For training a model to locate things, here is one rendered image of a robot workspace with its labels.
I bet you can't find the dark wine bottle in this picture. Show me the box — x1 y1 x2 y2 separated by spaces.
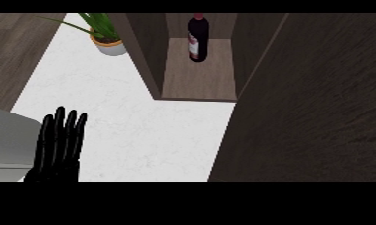
187 13 209 63

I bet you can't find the brown wooden cabinet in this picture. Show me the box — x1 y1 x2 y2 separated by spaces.
107 13 287 103

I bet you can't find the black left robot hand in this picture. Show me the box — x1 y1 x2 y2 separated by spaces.
22 106 90 183

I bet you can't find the brown wooden cabinet door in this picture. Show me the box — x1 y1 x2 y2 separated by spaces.
206 13 376 183

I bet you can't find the pale grey appliance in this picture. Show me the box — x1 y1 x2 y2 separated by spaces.
0 109 44 183

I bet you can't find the green potted plant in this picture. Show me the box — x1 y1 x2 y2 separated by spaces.
39 13 128 57

